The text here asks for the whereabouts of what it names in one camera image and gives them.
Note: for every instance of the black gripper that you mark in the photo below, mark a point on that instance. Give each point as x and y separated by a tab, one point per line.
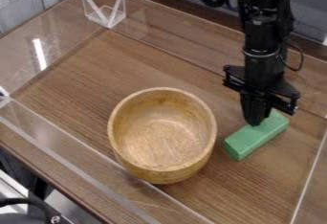
259	99

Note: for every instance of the green rectangular block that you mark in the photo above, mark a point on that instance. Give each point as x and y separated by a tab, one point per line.
243	142

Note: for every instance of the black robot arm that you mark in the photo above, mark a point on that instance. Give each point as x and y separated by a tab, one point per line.
267	24

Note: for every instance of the brown wooden bowl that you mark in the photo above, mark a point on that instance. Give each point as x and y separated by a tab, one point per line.
162	131

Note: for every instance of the clear acrylic corner bracket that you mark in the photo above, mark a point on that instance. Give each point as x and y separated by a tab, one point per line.
104	15

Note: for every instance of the clear acrylic tray enclosure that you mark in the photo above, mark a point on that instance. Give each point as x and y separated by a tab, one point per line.
67	69

